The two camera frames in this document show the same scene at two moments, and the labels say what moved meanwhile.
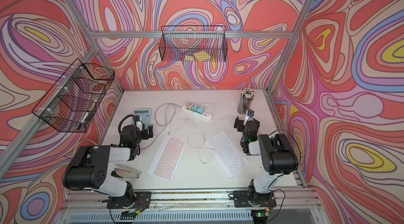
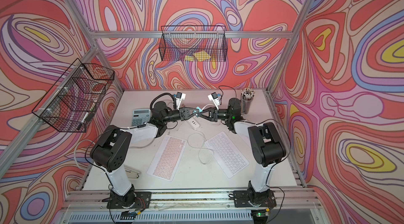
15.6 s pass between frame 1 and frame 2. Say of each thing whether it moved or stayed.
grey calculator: stayed
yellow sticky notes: stayed
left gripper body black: moved
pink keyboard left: stayed
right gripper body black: moved
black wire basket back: stayed
